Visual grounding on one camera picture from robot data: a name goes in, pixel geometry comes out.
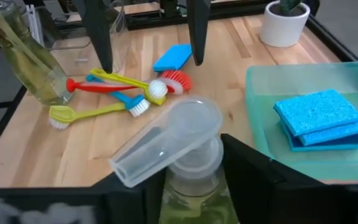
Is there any yellow-green dish brush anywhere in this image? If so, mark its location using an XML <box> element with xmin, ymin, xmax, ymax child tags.
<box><xmin>89</xmin><ymin>67</ymin><xmax>169</xmax><ymax>106</ymax></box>
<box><xmin>48</xmin><ymin>102</ymin><xmax>127</xmax><ymax>131</ymax></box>

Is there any blue dish brush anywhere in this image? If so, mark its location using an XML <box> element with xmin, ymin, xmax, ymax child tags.
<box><xmin>85</xmin><ymin>73</ymin><xmax>151</xmax><ymax>118</ymax></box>

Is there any snake plant in white pot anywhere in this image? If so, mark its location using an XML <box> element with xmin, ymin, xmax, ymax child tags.
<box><xmin>259</xmin><ymin>0</ymin><xmax>311</xmax><ymax>49</ymax></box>

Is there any red dish brush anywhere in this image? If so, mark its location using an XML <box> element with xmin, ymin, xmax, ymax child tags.
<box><xmin>66</xmin><ymin>70</ymin><xmax>194</xmax><ymax>96</ymax></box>

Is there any clear plastic bin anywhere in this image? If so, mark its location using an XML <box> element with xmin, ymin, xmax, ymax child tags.
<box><xmin>25</xmin><ymin>0</ymin><xmax>127</xmax><ymax>52</ymax></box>

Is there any teal translucent plastic bin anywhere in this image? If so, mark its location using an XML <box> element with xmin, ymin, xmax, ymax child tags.
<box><xmin>244</xmin><ymin>60</ymin><xmax>358</xmax><ymax>184</ymax></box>

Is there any yellow-green dish soap bottle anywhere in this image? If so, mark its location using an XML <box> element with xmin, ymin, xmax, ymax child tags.
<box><xmin>0</xmin><ymin>0</ymin><xmax>74</xmax><ymax>106</ymax></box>
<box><xmin>108</xmin><ymin>95</ymin><xmax>241</xmax><ymax>224</ymax></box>

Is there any light blue sponge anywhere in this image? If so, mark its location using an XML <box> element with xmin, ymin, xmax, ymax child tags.
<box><xmin>298</xmin><ymin>116</ymin><xmax>358</xmax><ymax>147</ymax></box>
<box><xmin>152</xmin><ymin>43</ymin><xmax>194</xmax><ymax>73</ymax></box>
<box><xmin>273</xmin><ymin>89</ymin><xmax>358</xmax><ymax>138</ymax></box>

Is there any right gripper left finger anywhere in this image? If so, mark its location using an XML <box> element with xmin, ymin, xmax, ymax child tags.
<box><xmin>0</xmin><ymin>169</ymin><xmax>167</xmax><ymax>224</ymax></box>

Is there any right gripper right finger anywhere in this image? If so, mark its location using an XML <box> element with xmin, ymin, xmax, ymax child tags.
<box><xmin>221</xmin><ymin>133</ymin><xmax>358</xmax><ymax>224</ymax></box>

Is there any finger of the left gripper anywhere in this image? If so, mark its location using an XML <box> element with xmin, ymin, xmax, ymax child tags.
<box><xmin>82</xmin><ymin>0</ymin><xmax>114</xmax><ymax>73</ymax></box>
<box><xmin>186</xmin><ymin>0</ymin><xmax>211</xmax><ymax>66</ymax></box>

